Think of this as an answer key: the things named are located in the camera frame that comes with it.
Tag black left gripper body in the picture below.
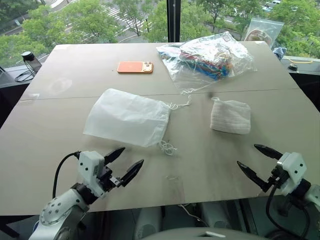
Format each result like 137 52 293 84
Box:
98 165 126 194

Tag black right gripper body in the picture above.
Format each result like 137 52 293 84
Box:
265 165 291 192

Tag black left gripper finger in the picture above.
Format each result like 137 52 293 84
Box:
104 147 126 166
120 159 145 188

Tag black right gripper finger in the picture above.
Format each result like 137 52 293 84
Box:
253 143 284 161
236 160 270 193

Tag white cloth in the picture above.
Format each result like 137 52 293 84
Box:
209 96 252 135

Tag clear plastic bag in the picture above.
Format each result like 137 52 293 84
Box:
155 30 259 96

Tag clear zip bag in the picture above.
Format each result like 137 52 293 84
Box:
243 17 286 49

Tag orange smartphone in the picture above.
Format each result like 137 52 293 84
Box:
116 60 155 75

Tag blue crumpled cloth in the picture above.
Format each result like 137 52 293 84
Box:
272 46 289 61

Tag colourful stacked items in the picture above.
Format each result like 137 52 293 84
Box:
178 46 233 81

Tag black water bottle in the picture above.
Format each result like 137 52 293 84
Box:
20 51 43 75

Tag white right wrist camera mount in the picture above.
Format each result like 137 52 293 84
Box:
275 151 307 196

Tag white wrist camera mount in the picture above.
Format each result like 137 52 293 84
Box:
275 151 307 196
77 150 106 199

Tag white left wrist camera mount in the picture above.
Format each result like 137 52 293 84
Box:
77 150 106 199

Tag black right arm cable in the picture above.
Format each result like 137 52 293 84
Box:
265 184 311 239

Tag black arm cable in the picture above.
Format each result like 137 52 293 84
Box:
52 151 81 199
265 184 311 239

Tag white drawstring bag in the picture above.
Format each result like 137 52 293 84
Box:
82 87 194 158

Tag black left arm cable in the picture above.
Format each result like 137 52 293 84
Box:
52 151 81 199

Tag thin white cable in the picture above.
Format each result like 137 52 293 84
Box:
177 203 209 226

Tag yellow cable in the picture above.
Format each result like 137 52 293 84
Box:
286 58 314 65

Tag thin black cable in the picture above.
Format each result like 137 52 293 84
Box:
14 62 35 83

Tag black window frame post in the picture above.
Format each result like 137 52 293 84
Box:
166 0 182 44

